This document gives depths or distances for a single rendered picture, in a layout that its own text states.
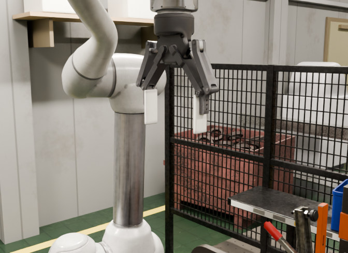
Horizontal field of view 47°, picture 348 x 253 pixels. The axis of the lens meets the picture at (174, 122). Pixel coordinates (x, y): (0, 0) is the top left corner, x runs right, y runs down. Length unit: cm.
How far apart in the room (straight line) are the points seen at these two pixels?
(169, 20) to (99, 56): 35
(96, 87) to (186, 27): 49
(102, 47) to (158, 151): 362
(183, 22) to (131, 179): 68
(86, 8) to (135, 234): 76
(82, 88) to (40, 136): 270
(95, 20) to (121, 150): 51
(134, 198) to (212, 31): 387
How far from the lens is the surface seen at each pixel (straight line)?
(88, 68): 109
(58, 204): 408
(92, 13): 87
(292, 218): 150
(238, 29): 536
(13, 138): 360
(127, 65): 121
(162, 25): 74
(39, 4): 329
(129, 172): 128
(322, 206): 115
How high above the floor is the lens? 159
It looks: 10 degrees down
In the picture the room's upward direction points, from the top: straight up
